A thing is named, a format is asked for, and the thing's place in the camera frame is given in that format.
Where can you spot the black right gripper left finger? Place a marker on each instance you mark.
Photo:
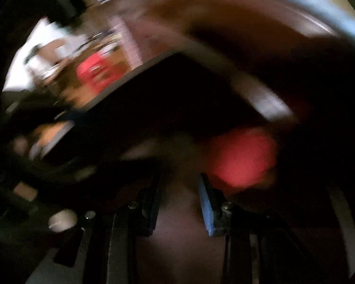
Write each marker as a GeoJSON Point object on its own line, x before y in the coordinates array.
{"type": "Point", "coordinates": [142, 201]}

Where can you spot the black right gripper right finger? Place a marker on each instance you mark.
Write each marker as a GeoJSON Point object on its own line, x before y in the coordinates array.
{"type": "Point", "coordinates": [216, 209]}

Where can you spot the small red underwear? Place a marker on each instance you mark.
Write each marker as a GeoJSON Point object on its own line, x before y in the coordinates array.
{"type": "Point", "coordinates": [241, 159]}

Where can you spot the dark wooden drawer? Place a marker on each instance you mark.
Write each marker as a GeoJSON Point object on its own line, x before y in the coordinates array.
{"type": "Point", "coordinates": [157, 124]}

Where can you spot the red plastic stool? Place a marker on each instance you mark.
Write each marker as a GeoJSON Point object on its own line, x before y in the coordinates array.
{"type": "Point", "coordinates": [100, 70]}

